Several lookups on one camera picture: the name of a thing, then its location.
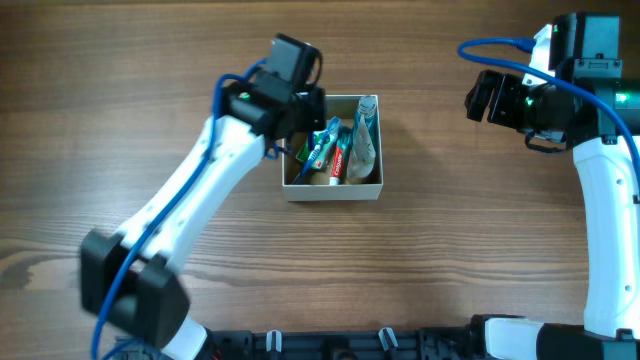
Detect teal toothpaste tube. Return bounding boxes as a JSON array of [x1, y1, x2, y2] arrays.
[[329, 127, 353, 186]]

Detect left blue cable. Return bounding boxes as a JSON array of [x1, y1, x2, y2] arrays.
[[89, 58, 281, 360]]

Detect white open cardboard box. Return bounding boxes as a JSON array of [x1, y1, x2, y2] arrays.
[[280, 94, 384, 202]]

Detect blue mouthwash bottle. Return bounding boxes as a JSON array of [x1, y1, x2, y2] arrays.
[[353, 95, 379, 149]]

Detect right blue cable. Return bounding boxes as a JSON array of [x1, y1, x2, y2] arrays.
[[456, 37, 640, 191]]

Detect blue cable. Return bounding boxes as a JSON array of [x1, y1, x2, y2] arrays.
[[456, 37, 640, 191], [89, 58, 281, 360]]

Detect white lotion tube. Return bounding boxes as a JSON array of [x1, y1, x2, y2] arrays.
[[347, 115, 376, 184]]

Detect blue white toothbrush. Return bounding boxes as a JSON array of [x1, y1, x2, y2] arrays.
[[293, 117, 341, 185]]

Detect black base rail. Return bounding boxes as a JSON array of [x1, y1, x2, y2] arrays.
[[196, 325, 490, 360]]

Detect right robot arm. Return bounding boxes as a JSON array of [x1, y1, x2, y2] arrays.
[[464, 12, 639, 359]]

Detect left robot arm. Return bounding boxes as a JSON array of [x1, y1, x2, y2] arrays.
[[79, 33, 326, 359]]

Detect green soap packet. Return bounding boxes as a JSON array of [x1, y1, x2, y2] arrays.
[[296, 131, 337, 171]]

